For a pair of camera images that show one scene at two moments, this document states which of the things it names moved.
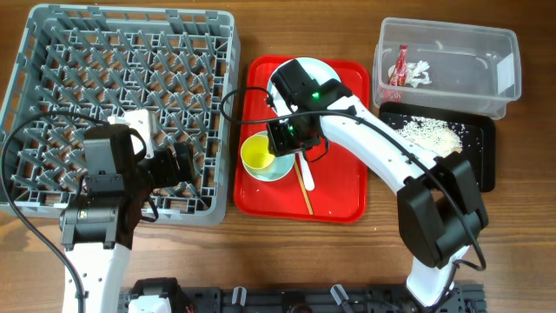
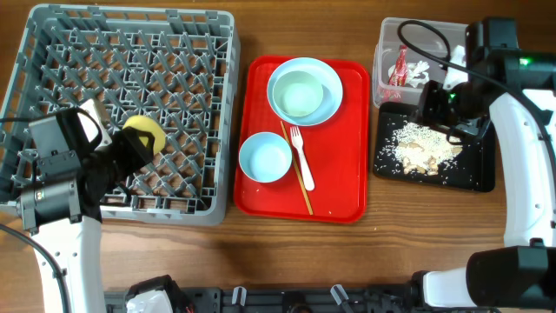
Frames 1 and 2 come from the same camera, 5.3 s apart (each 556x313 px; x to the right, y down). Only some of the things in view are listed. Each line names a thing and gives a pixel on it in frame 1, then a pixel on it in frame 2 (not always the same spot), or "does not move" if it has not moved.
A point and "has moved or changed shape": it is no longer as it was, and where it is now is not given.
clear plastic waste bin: x=446 y=67 does not move
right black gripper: x=280 y=146 → x=427 y=109
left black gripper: x=170 y=176 → x=145 y=153
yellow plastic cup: x=256 y=154 has moved or changed shape
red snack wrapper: x=398 y=77 does not move
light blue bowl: x=281 y=166 does not move
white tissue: x=416 y=74 does not move
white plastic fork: x=308 y=179 does not move
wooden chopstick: x=302 y=183 does not move
